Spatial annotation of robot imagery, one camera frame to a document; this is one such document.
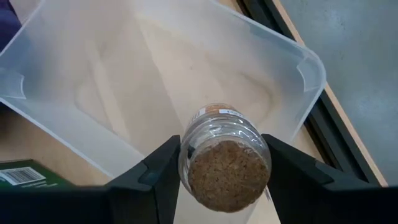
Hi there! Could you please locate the purple cloth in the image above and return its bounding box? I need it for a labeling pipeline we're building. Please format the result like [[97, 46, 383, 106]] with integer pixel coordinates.
[[0, 0, 22, 52]]

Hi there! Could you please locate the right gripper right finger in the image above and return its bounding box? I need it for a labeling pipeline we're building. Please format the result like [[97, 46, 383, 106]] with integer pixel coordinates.
[[262, 133, 398, 224]]

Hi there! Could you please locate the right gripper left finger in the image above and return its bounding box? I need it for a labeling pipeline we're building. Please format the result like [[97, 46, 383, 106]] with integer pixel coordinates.
[[0, 134, 182, 224]]

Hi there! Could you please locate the cork-stoppered glass spice jar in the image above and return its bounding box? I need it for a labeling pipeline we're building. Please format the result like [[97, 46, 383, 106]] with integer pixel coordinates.
[[178, 103, 272, 213]]

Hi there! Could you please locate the green spice tin black lid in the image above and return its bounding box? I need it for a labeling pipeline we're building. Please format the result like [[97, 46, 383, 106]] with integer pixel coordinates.
[[0, 159, 75, 190]]

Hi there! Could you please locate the clear translucent plastic bin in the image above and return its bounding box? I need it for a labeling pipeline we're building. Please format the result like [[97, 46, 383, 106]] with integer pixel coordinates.
[[0, 0, 327, 224]]

